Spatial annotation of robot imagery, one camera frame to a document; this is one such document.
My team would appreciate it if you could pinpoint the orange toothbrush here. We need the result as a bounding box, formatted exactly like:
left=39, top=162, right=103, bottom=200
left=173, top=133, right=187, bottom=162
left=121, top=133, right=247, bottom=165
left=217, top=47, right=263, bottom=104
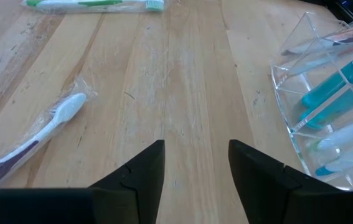
left=280, top=20, right=353, bottom=57

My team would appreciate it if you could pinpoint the clear acrylic organizer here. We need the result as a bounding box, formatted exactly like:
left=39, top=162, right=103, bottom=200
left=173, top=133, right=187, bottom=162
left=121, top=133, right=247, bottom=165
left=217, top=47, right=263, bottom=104
left=270, top=11, right=353, bottom=191

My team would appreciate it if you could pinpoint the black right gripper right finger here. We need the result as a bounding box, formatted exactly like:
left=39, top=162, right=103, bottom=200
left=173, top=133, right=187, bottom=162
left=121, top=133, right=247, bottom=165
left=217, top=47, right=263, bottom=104
left=228, top=139, right=341, bottom=224

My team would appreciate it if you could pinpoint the teal toothpaste tube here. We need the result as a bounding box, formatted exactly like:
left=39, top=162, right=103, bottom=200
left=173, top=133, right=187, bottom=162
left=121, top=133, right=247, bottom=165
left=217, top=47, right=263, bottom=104
left=299, top=83, right=353, bottom=131

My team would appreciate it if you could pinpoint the blue toothbrush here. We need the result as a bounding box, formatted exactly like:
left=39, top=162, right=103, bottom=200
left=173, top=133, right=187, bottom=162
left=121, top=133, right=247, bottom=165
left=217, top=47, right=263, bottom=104
left=314, top=139, right=353, bottom=177

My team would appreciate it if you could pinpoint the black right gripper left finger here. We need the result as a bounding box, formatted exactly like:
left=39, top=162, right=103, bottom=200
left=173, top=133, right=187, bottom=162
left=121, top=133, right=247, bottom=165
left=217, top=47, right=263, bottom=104
left=90, top=139, right=166, bottom=224

